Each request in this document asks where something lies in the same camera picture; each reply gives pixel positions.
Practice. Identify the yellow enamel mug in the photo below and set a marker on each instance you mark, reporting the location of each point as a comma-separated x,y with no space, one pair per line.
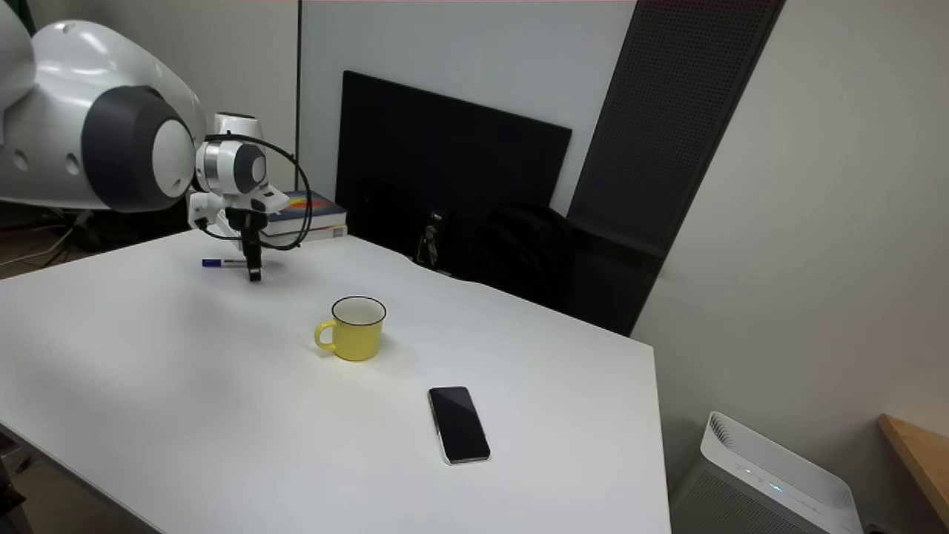
357,337

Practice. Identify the black flat monitor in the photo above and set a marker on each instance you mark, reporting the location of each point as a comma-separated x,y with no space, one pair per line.
446,167

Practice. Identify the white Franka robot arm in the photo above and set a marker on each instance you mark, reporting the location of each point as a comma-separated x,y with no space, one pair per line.
90,119

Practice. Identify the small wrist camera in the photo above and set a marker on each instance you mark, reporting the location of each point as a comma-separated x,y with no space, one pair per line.
271,199

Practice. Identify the black smartphone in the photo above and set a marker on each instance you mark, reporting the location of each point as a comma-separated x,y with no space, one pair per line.
458,422

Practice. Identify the dark grey leaning panel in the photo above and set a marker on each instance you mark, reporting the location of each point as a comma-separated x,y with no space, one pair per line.
661,119

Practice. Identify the small dark bottle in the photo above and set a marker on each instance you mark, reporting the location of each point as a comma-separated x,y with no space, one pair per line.
427,242

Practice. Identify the black chair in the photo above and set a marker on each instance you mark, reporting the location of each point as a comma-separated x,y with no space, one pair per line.
553,256

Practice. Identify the blue capped white marker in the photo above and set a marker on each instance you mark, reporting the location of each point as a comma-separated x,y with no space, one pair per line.
219,263

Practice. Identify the wooden side table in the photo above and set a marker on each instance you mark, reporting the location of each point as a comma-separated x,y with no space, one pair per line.
922,455

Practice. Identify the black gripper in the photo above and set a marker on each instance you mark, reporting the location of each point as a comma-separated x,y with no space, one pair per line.
251,220

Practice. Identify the grey plastic bin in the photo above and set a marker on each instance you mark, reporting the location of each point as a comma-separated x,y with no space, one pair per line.
750,484

